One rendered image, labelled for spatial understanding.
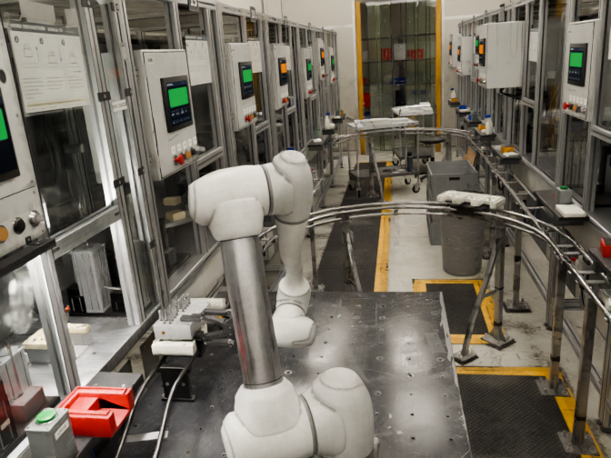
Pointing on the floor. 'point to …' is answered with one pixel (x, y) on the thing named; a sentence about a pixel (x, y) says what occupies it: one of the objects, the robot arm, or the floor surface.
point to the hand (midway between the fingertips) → (191, 325)
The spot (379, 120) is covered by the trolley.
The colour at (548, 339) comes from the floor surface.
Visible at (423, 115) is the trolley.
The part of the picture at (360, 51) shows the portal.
